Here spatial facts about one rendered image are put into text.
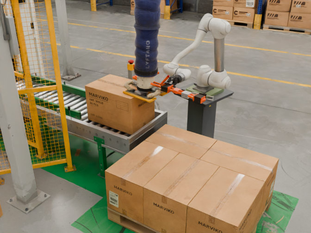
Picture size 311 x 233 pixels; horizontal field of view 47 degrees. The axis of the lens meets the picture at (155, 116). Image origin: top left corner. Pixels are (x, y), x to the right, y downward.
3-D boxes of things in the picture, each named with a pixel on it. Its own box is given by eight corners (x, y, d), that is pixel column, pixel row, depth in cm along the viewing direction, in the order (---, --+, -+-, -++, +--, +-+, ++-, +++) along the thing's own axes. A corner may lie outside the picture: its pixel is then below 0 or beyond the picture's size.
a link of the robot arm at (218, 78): (215, 81, 398) (233, 87, 385) (207, 88, 389) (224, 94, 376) (215, 15, 353) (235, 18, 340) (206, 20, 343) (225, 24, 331)
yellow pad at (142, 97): (122, 93, 348) (122, 88, 346) (129, 89, 355) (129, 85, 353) (150, 102, 330) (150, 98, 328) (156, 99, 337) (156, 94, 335)
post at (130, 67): (129, 138, 457) (127, 64, 411) (133, 136, 462) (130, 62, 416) (134, 140, 454) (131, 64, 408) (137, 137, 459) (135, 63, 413)
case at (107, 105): (88, 119, 385) (84, 85, 367) (111, 106, 415) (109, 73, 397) (132, 135, 356) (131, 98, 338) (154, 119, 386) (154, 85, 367)
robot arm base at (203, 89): (199, 82, 416) (199, 78, 413) (214, 88, 402) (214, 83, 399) (189, 87, 405) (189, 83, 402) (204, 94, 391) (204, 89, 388)
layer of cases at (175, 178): (107, 206, 323) (104, 170, 304) (164, 155, 397) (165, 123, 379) (232, 266, 265) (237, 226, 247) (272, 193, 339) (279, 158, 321)
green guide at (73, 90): (18, 77, 496) (17, 71, 492) (24, 75, 504) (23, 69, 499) (107, 104, 418) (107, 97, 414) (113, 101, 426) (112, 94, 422)
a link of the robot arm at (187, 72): (184, 83, 355) (173, 79, 360) (192, 78, 366) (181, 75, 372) (186, 73, 349) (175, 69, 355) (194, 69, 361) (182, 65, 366)
